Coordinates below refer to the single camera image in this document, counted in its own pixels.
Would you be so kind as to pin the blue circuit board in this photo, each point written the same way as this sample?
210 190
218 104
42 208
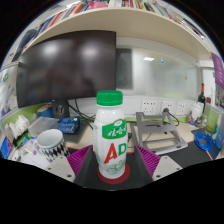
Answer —
69 125

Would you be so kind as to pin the black white diamond pattern mug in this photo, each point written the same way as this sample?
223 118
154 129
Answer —
53 146

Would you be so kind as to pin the white jar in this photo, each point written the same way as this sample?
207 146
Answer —
196 113

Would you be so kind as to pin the flat round red coaster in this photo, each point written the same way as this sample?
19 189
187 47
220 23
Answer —
125 175

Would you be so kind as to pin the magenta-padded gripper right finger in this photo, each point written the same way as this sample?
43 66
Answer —
166 166

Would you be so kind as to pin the translucent purple water bottle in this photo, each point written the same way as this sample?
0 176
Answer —
220 133

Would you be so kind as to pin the clear plastic box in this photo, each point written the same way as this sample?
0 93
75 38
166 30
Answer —
43 125

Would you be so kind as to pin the grey metal laptop stand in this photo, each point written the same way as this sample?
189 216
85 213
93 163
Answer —
166 140

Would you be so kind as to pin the white wall socket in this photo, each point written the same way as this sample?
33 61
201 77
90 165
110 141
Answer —
149 107
182 108
168 107

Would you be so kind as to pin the dark wine bottle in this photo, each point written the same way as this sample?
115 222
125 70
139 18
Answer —
201 96

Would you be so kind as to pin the purple hanging banner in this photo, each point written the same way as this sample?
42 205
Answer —
218 70

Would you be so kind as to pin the white drink bottle green cap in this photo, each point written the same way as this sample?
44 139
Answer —
110 133

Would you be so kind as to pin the black computer monitor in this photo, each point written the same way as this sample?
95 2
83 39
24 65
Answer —
66 66

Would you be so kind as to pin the blue round tin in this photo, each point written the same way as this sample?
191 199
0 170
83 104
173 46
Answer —
45 111

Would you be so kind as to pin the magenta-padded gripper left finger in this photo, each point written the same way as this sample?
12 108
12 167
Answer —
63 166

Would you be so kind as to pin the black desk mat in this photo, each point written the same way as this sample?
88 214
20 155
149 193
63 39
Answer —
193 156

